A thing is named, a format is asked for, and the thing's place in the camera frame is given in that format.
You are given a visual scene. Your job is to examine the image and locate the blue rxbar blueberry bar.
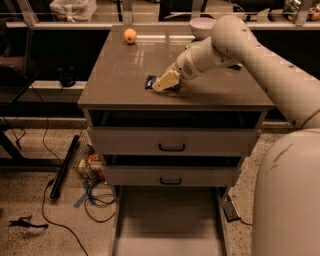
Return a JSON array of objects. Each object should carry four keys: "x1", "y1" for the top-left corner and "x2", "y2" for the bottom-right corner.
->
[{"x1": 145, "y1": 75, "x2": 180, "y2": 92}]

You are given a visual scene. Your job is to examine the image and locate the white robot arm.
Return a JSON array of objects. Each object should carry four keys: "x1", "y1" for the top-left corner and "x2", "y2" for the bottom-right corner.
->
[{"x1": 153, "y1": 15, "x2": 320, "y2": 256}]

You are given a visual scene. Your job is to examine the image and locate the grey drawer cabinet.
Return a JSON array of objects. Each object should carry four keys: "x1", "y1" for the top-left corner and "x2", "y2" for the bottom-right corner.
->
[{"x1": 77, "y1": 24, "x2": 277, "y2": 256}]

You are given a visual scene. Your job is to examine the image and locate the top grey drawer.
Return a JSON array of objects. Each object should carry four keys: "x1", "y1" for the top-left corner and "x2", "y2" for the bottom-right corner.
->
[{"x1": 88, "y1": 127, "x2": 260, "y2": 157}]

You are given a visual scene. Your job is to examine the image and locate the grey drawer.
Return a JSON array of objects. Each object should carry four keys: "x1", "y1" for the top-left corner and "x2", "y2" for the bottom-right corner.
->
[
  {"x1": 88, "y1": 127, "x2": 260, "y2": 157},
  {"x1": 103, "y1": 167, "x2": 240, "y2": 187}
]

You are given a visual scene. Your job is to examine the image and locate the middle grey drawer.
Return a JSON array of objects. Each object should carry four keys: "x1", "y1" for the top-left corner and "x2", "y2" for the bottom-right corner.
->
[{"x1": 103, "y1": 167, "x2": 240, "y2": 187}]

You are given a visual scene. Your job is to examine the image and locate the open bottom drawer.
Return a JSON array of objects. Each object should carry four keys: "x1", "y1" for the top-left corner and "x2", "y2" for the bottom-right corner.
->
[{"x1": 110, "y1": 187, "x2": 231, "y2": 256}]

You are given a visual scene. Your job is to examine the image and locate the green chip bag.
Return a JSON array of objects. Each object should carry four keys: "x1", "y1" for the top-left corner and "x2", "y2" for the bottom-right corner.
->
[{"x1": 185, "y1": 38, "x2": 242, "y2": 72}]

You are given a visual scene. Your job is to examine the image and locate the white bowl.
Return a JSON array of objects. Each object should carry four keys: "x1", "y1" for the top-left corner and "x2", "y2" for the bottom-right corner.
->
[{"x1": 189, "y1": 17, "x2": 216, "y2": 40}]

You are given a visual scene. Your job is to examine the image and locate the orange fruit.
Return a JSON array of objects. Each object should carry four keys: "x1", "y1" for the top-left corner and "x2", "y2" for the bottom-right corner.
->
[{"x1": 124, "y1": 28, "x2": 137, "y2": 44}]

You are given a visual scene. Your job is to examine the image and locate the black headphones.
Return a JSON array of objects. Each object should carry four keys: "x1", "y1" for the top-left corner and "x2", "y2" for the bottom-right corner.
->
[{"x1": 57, "y1": 67, "x2": 77, "y2": 88}]

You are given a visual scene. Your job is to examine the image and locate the white plastic bag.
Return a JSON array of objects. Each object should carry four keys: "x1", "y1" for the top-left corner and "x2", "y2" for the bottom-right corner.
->
[{"x1": 49, "y1": 0, "x2": 97, "y2": 22}]

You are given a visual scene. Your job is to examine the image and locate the blue tape strip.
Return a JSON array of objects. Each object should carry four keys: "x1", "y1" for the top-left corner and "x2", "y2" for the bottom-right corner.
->
[{"x1": 73, "y1": 180, "x2": 99, "y2": 208}]

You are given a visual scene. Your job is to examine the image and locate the black power adapter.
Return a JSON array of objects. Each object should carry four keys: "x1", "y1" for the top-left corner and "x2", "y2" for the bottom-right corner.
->
[{"x1": 223, "y1": 201, "x2": 240, "y2": 222}]

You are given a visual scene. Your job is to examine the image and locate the black tube on floor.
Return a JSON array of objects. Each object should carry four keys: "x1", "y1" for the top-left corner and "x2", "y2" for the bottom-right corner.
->
[{"x1": 49, "y1": 135, "x2": 80, "y2": 200}]

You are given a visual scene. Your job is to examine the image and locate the black clamp tool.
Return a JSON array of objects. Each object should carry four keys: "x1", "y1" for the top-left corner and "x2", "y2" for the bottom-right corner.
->
[{"x1": 9, "y1": 216, "x2": 49, "y2": 229}]

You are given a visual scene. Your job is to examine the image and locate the wire basket with items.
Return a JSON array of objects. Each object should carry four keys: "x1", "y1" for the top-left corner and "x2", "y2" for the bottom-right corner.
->
[{"x1": 71, "y1": 130, "x2": 104, "y2": 180}]

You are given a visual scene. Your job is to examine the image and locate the black floor cable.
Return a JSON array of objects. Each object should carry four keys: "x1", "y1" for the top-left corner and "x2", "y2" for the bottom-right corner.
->
[{"x1": 29, "y1": 84, "x2": 117, "y2": 256}]

